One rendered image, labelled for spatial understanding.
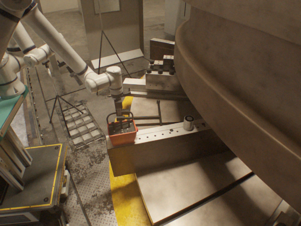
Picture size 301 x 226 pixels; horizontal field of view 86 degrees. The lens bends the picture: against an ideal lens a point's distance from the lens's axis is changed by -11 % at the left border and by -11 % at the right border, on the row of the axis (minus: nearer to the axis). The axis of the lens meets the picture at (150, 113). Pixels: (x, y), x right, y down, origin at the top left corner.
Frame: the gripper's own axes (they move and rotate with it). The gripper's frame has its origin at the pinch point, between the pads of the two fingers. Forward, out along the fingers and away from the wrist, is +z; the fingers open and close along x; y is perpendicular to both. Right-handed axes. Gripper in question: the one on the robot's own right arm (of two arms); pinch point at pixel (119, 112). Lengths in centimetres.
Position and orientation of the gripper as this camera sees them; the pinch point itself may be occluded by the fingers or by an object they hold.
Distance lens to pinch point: 128.5
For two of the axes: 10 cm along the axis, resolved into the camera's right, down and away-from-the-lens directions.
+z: 0.0, 7.7, 6.3
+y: -9.7, 1.6, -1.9
